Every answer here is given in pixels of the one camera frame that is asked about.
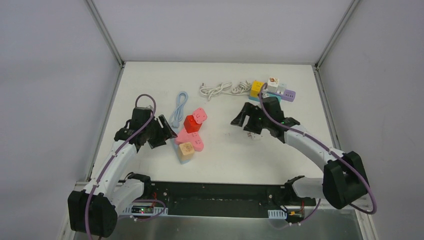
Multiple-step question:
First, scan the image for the red cube socket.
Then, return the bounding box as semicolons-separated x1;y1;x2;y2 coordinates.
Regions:
183;115;202;134

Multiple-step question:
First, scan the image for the white plug adapter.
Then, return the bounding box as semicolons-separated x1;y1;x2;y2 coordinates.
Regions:
247;132;263;141

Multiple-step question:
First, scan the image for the pink plug adapter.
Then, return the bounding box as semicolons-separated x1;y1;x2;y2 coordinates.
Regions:
192;107;208;125

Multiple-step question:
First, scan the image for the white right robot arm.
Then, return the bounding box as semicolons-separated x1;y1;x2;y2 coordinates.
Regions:
231;97;370;209

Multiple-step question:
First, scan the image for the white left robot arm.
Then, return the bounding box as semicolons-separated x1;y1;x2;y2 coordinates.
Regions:
67;107;177;238

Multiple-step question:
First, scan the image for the white cube socket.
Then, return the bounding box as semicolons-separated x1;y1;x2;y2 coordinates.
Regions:
266;77;280;93

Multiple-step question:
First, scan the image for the yellow cube socket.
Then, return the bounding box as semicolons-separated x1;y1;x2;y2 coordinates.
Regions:
249;80;265;98

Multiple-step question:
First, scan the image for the beige cube socket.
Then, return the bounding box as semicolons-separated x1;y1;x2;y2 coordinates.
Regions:
177;142;195;162

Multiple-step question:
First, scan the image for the teal power strip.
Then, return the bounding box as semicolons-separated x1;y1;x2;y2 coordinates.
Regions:
248;92;282;103

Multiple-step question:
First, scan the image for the purple power strip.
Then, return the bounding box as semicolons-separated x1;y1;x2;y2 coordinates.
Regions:
276;83;296;102

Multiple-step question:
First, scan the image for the pink power strip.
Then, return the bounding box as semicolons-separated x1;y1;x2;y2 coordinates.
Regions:
174;127;204;152

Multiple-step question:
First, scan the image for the white coiled cable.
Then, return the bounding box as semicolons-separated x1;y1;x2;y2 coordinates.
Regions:
199;81;233;102
231;80;253;96

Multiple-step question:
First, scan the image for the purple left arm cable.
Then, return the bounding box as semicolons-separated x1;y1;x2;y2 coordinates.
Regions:
84;94;167;239

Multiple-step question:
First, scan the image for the light blue cable with plug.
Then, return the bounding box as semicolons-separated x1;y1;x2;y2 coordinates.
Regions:
168;91;189;129

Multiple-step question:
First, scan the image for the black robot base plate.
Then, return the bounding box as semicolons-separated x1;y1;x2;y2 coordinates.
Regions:
124;181;317;218

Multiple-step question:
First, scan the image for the aluminium frame rail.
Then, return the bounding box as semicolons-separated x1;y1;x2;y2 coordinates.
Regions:
84;0;125;69

